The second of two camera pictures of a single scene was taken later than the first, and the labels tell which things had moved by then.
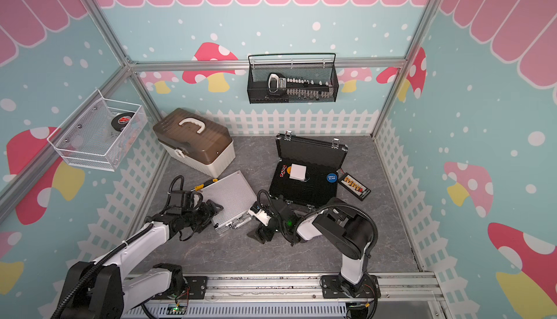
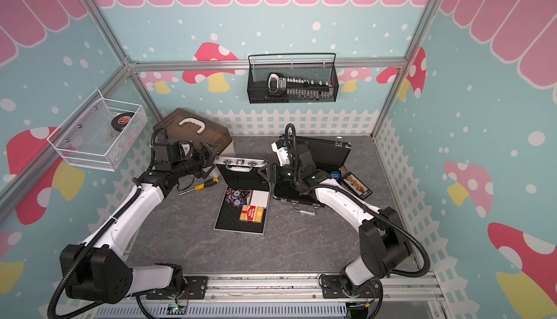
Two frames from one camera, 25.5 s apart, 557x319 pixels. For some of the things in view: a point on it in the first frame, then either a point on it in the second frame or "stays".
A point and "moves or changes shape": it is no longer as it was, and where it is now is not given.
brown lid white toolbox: x=195 y=142 stays
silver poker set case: x=235 y=195 moves or changes shape
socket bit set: x=281 y=88 stays
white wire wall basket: x=99 y=133 stays
